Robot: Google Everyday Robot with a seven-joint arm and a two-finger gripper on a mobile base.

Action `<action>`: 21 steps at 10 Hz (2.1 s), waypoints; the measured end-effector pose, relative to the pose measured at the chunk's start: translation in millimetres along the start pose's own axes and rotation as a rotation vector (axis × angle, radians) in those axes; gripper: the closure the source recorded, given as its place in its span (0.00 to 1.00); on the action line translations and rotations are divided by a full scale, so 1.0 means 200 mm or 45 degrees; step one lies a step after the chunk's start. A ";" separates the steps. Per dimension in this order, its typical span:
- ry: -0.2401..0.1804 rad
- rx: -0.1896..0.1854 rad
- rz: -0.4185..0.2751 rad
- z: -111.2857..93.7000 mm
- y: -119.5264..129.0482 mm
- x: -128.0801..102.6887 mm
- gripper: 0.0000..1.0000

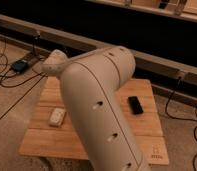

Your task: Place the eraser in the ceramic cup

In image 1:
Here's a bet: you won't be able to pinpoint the black floor cables left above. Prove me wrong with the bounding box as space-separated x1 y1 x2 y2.
0 31 48 129

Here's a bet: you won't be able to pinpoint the black eraser block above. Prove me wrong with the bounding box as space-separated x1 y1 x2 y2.
128 96 143 115

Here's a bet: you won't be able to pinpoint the wooden board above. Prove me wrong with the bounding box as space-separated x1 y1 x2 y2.
19 77 169 165

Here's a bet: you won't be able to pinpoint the white rectangular eraser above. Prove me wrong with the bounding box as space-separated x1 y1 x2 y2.
49 108 66 127

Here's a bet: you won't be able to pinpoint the black floor cables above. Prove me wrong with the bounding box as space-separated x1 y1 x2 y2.
164 78 197 171
0 31 48 129

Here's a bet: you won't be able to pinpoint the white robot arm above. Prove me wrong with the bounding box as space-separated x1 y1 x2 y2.
42 46 151 171

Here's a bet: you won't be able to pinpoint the black floor cables right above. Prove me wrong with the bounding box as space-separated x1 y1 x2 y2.
164 78 197 171

